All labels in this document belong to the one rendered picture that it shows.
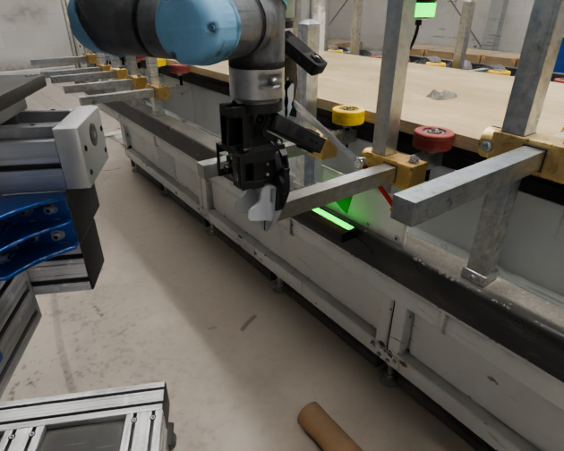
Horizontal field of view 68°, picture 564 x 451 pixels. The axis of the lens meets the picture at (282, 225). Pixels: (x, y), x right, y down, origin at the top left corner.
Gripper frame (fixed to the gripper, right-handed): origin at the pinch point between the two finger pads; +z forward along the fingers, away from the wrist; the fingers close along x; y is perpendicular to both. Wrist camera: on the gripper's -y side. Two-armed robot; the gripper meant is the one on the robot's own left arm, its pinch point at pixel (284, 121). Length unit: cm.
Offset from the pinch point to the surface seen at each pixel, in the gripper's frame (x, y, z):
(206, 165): 19.3, 6.2, 5.8
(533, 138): 8.3, -48.3, -6.2
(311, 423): 7, -14, 84
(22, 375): 41, 81, 91
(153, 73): -45, 93, 3
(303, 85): -9.4, 0.7, -6.1
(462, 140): -13.4, -35.2, 2.0
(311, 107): -10.9, -0.8, -0.9
